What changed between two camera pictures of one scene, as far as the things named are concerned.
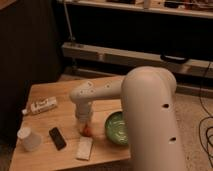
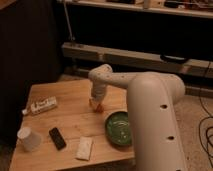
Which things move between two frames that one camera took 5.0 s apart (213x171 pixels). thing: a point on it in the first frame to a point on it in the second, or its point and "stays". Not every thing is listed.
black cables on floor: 205,79 stays
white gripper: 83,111 to 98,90
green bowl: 116,129 stays
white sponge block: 84,149 stays
